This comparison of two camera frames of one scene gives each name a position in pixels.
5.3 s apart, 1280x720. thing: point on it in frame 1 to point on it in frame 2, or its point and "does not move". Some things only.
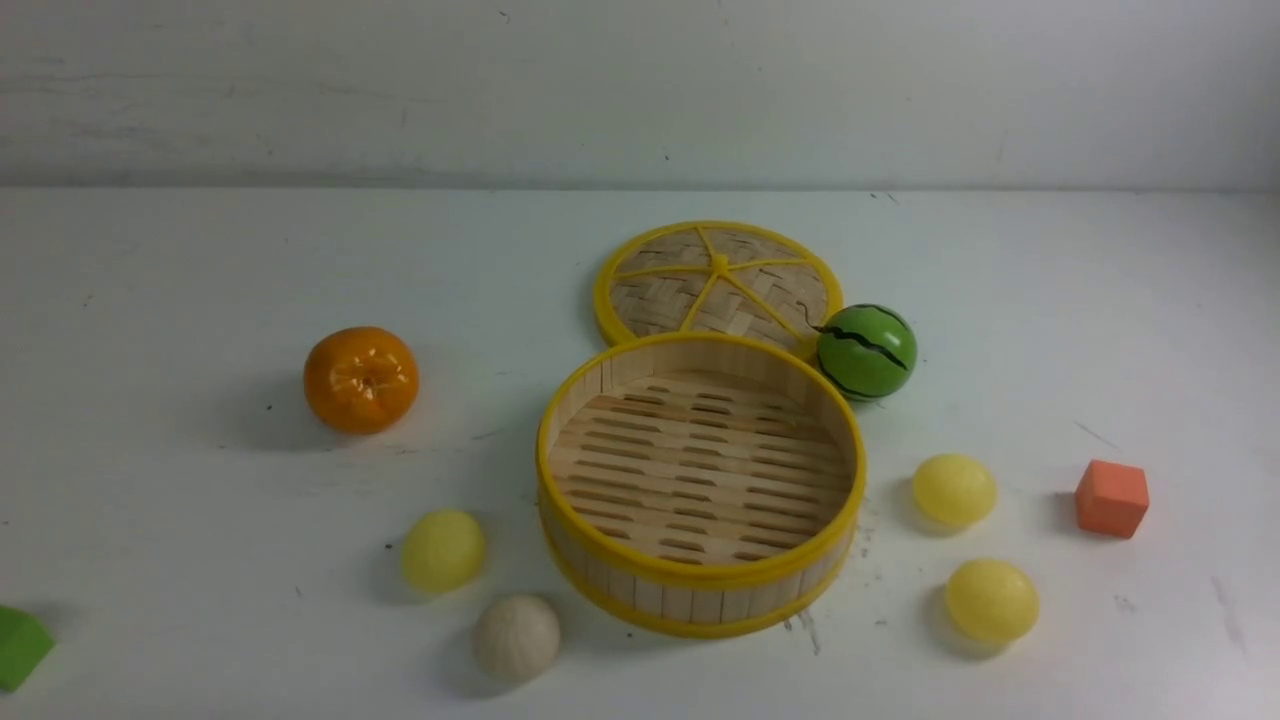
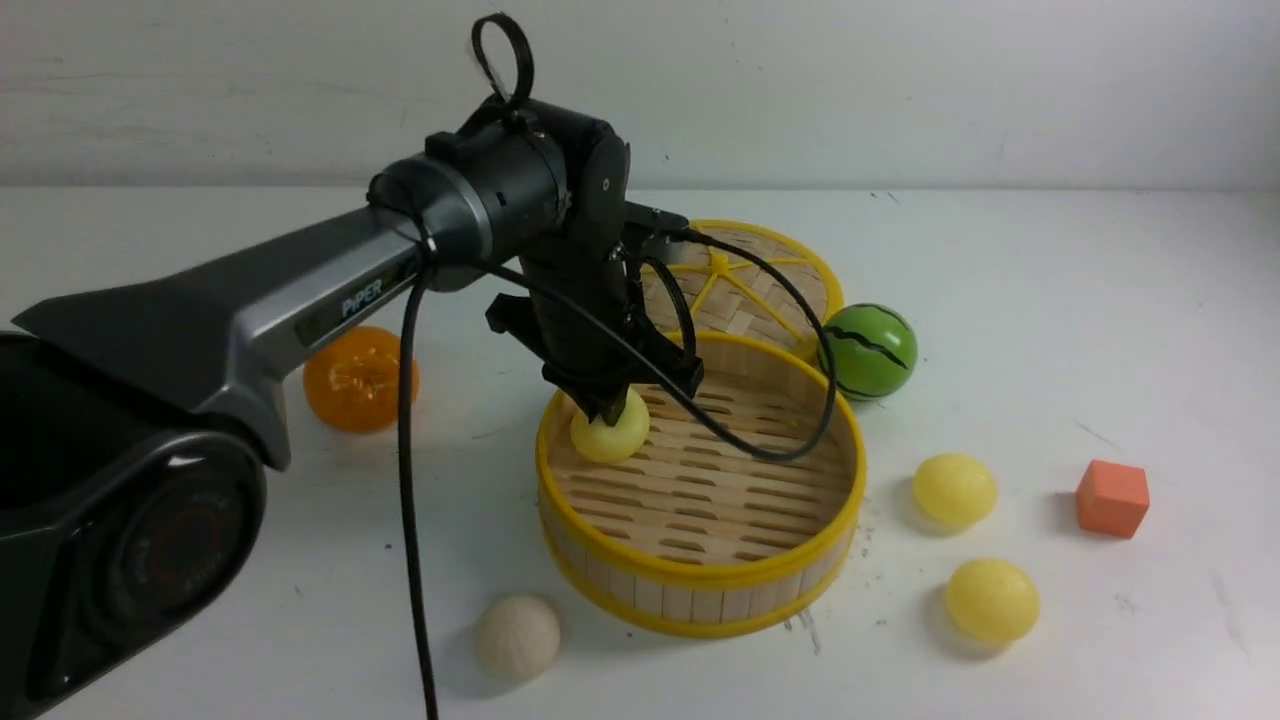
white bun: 516,638 does not move
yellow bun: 443,550 to 604,443
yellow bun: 992,601 does not move
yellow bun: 955,491 does not move
